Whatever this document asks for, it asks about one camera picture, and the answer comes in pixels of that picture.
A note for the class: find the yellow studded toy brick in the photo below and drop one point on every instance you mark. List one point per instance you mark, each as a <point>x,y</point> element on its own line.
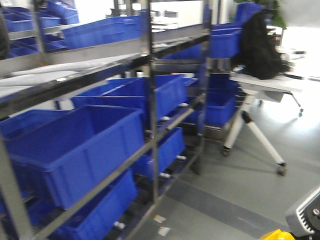
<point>277,234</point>

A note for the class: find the steel flow rack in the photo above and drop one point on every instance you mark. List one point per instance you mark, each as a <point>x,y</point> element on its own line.
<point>89,148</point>

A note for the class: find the white folding table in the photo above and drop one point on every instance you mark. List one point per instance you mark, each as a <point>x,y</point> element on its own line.
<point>255,89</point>

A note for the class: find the black bag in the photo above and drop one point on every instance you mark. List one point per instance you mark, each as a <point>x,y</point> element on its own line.
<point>257,53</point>

